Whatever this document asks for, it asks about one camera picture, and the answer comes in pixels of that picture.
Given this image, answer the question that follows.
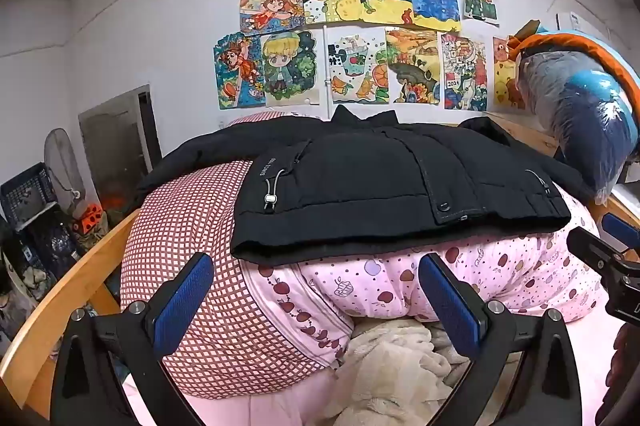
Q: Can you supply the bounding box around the blond boy drawing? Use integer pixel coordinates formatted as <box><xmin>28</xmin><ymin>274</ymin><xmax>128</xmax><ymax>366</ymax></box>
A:
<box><xmin>259</xmin><ymin>29</ymin><xmax>321</xmax><ymax>107</ymax></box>

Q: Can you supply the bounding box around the black padded jacket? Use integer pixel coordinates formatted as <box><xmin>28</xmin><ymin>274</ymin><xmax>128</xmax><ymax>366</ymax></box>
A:
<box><xmin>136</xmin><ymin>104</ymin><xmax>596</xmax><ymax>266</ymax></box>

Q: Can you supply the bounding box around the turtle and oranges drawing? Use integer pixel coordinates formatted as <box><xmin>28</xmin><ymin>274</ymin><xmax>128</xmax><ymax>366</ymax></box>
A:
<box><xmin>327</xmin><ymin>28</ymin><xmax>390</xmax><ymax>105</ymax></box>

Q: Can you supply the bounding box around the pink fruit print quilt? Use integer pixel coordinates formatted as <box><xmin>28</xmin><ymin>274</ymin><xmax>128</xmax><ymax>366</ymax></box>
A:
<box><xmin>120</xmin><ymin>111</ymin><xmax>608</xmax><ymax>402</ymax></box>

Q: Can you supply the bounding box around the pile of dark clutter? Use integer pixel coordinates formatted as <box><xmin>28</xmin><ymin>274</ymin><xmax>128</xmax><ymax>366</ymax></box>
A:
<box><xmin>0</xmin><ymin>206</ymin><xmax>108</xmax><ymax>347</ymax></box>

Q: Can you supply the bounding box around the blue bedding in plastic bag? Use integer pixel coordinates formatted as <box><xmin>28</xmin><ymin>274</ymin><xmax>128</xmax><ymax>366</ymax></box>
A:
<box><xmin>516</xmin><ymin>50</ymin><xmax>637</xmax><ymax>208</ymax></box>

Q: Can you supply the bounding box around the autumn landscape drawing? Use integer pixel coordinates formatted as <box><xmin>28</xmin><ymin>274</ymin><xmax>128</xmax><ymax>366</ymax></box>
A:
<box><xmin>384</xmin><ymin>28</ymin><xmax>444</xmax><ymax>105</ymax></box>

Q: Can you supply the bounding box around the buildings and animals drawing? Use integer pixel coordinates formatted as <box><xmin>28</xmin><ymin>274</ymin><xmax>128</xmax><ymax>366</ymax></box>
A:
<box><xmin>438</xmin><ymin>32</ymin><xmax>489</xmax><ymax>112</ymax></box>

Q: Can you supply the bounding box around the yellow chick drawing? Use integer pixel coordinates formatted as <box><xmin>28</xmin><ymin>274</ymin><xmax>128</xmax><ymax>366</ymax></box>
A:
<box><xmin>492</xmin><ymin>36</ymin><xmax>527</xmax><ymax>110</ymax></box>

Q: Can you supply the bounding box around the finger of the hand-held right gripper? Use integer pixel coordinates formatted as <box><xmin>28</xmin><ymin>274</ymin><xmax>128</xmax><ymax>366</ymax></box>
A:
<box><xmin>601</xmin><ymin>212</ymin><xmax>640</xmax><ymax>252</ymax></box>
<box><xmin>566</xmin><ymin>226</ymin><xmax>640</xmax><ymax>288</ymax></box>

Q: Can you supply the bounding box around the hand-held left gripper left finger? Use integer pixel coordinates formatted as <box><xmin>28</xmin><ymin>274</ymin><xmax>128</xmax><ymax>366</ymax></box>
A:
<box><xmin>50</xmin><ymin>252</ymin><xmax>216</xmax><ymax>426</ymax></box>

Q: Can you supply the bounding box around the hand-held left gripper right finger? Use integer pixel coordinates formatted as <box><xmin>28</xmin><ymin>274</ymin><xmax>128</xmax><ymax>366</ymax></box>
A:
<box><xmin>418</xmin><ymin>253</ymin><xmax>584</xmax><ymax>426</ymax></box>

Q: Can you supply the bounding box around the orange and blue quilt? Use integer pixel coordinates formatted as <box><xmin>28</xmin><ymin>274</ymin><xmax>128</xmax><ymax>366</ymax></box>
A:
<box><xmin>509</xmin><ymin>20</ymin><xmax>640</xmax><ymax>119</ymax></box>

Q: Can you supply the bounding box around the girl on blue drawing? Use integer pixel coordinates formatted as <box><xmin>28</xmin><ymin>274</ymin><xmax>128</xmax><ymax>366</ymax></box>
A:
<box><xmin>213</xmin><ymin>33</ymin><xmax>266</xmax><ymax>110</ymax></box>

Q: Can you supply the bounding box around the grey standing fan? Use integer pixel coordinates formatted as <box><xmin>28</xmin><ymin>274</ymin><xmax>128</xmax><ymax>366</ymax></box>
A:
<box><xmin>43</xmin><ymin>128</ymin><xmax>87</xmax><ymax>208</ymax></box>

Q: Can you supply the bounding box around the orange toy block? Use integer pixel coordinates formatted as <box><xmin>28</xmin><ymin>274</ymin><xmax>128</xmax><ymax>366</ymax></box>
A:
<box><xmin>71</xmin><ymin>204</ymin><xmax>104</xmax><ymax>235</ymax></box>

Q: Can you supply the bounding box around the dark blue plastic crate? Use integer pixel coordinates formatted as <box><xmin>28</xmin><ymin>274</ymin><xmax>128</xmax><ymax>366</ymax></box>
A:
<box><xmin>0</xmin><ymin>162</ymin><xmax>59</xmax><ymax>233</ymax></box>

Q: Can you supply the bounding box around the cream fleece blanket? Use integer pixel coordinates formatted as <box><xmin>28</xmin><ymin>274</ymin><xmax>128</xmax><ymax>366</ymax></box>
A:
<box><xmin>324</xmin><ymin>318</ymin><xmax>507</xmax><ymax>426</ymax></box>

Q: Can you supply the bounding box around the grey metal door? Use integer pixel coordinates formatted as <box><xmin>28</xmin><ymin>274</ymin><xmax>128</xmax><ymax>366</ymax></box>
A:
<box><xmin>78</xmin><ymin>84</ymin><xmax>163</xmax><ymax>208</ymax></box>

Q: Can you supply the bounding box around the wooden bed frame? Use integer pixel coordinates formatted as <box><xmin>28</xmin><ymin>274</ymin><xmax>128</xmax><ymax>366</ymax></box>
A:
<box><xmin>0</xmin><ymin>110</ymin><xmax>640</xmax><ymax>413</ymax></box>

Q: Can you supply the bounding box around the orange haired girl drawing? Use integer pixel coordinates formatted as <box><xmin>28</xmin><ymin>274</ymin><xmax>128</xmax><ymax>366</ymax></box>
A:
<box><xmin>238</xmin><ymin>0</ymin><xmax>305</xmax><ymax>35</ymax></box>

